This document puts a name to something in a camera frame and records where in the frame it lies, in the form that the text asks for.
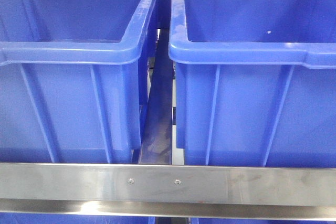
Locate steel shelf front rail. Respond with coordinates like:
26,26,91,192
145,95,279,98
1,163,335,221

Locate blue plastic bin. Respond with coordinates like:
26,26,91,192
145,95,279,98
169,0,335,168
1,0,157,163

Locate blue plastic bin left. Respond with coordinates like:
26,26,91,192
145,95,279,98
1,0,157,163

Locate blue plastic bin right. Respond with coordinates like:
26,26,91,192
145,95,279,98
169,0,335,168

